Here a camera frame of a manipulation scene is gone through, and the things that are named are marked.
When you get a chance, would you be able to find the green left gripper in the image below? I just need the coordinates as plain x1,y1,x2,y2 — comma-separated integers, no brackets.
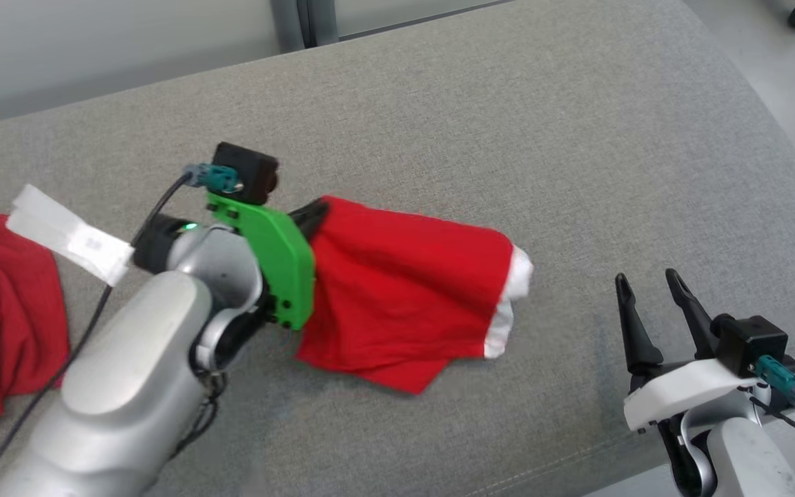
206,192,331,332

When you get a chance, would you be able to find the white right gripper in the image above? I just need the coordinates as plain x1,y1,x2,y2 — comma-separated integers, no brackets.
615,268,764,434

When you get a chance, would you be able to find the red shorts white trim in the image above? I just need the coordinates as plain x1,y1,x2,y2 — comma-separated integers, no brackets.
294,195,535,396

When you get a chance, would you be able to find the red Bulls basketball jersey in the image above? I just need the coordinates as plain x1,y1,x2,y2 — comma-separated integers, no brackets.
0,209,72,442

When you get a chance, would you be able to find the teal left camera connector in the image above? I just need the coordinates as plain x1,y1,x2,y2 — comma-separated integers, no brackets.
184,162,243,194

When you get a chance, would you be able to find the teal camera connector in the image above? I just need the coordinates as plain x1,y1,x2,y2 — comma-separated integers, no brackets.
755,355,795,408
184,162,243,194

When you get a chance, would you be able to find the teal right camera connector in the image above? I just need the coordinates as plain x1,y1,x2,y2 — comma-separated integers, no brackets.
755,355,795,408

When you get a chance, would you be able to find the grey metal post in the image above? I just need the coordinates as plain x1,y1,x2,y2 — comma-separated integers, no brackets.
270,0,340,52

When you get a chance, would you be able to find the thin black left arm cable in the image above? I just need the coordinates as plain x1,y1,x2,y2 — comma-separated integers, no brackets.
170,373,224,458

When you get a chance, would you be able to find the black left camera cable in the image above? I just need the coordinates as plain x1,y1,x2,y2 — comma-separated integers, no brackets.
0,173,195,497

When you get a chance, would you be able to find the white cable label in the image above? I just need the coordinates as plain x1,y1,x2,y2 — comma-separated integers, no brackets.
6,183,135,287

